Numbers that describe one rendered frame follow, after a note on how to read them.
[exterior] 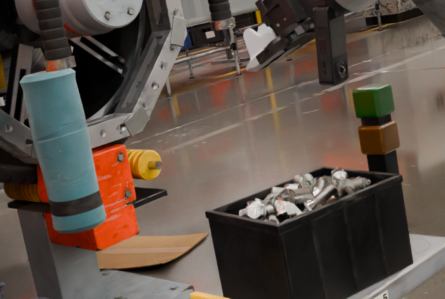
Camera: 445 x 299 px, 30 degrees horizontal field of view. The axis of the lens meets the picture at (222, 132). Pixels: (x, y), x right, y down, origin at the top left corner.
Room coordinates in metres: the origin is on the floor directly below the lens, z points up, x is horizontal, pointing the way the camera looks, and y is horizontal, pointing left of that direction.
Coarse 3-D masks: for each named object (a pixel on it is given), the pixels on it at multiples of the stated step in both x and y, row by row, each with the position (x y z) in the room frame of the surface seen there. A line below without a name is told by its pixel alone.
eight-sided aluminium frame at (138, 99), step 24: (168, 0) 1.64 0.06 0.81; (168, 24) 1.64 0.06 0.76; (144, 48) 1.66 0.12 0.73; (168, 48) 1.62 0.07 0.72; (144, 72) 1.63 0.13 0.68; (168, 72) 1.61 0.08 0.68; (144, 96) 1.57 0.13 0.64; (0, 120) 1.36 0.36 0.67; (96, 120) 1.54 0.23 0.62; (120, 120) 1.52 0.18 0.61; (144, 120) 1.56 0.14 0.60; (0, 144) 1.40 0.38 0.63; (24, 144) 1.38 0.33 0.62; (96, 144) 1.48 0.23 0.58
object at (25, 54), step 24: (0, 0) 1.56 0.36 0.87; (0, 24) 1.51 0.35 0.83; (24, 24) 1.58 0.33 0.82; (144, 24) 1.70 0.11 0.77; (24, 48) 1.53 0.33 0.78; (96, 48) 1.65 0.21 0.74; (120, 48) 1.72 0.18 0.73; (24, 72) 1.53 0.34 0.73; (96, 72) 1.74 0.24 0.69; (120, 72) 1.67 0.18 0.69; (96, 96) 1.67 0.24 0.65; (120, 96) 1.63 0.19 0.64; (24, 120) 1.51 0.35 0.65
